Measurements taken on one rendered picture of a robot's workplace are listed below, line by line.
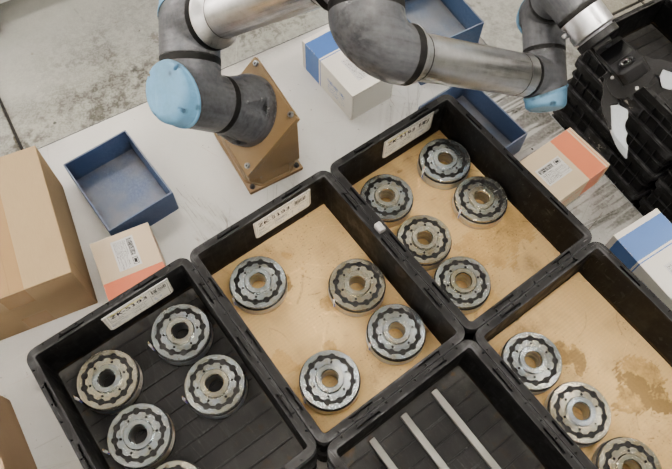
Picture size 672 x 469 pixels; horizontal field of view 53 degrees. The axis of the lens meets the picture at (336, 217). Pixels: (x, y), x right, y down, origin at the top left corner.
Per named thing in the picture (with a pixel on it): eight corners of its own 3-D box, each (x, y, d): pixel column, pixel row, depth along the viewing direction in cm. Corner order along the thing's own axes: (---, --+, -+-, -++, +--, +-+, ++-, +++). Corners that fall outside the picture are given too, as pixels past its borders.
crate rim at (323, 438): (187, 259, 117) (185, 253, 115) (325, 173, 126) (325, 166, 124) (321, 451, 103) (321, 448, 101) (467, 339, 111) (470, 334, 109)
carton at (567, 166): (547, 219, 145) (557, 202, 139) (509, 181, 150) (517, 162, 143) (598, 182, 150) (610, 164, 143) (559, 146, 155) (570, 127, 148)
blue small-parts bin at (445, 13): (381, 11, 164) (383, -11, 158) (432, -10, 167) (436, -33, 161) (425, 67, 156) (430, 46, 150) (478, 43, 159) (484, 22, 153)
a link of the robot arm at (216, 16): (144, 66, 127) (374, -10, 92) (144, -11, 128) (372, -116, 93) (195, 78, 136) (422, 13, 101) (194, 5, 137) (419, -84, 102)
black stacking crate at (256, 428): (50, 374, 117) (25, 355, 107) (196, 281, 126) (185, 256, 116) (164, 580, 103) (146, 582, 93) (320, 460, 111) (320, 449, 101)
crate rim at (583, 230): (325, 173, 126) (325, 166, 124) (445, 98, 135) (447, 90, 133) (467, 338, 111) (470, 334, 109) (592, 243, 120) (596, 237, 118)
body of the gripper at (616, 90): (656, 79, 114) (614, 23, 115) (663, 78, 106) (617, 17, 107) (616, 107, 117) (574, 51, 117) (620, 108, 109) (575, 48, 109)
